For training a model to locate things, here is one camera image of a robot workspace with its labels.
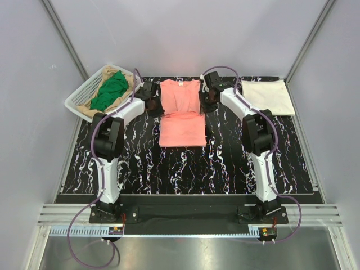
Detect folded white t shirt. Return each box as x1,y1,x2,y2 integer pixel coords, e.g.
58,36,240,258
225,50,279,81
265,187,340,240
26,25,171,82
241,80,295,116

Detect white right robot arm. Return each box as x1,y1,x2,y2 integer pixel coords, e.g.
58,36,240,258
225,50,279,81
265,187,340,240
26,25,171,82
200,70,281,223

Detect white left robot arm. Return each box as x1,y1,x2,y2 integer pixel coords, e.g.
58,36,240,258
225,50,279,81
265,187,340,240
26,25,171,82
89,81,164,223

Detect beige t shirt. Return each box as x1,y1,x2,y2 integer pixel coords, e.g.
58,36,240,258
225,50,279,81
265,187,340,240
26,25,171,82
77,65,134,119

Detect left controller board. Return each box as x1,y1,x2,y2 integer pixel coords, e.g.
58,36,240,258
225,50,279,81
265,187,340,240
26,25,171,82
109,227,124,235

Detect white plastic laundry basket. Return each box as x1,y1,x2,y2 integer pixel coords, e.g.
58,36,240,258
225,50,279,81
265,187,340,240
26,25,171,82
64,64,134,123

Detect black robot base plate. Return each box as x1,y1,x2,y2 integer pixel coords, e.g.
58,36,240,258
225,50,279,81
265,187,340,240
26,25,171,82
89,195,289,236

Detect controller board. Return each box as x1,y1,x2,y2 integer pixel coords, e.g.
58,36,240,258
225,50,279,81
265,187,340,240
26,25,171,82
109,227,124,235
260,227,277,237

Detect aluminium frame rail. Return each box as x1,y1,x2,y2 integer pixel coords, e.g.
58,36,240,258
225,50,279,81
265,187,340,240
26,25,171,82
37,204,343,238

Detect right controller board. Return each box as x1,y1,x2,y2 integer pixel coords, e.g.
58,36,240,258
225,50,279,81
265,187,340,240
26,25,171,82
260,227,277,237

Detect green t shirt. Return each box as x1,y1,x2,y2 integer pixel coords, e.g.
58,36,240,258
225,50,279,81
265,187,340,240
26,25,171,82
90,70,129,111

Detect salmon pink t shirt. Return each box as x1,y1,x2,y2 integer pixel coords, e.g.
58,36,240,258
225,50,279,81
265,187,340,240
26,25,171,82
159,79,206,147

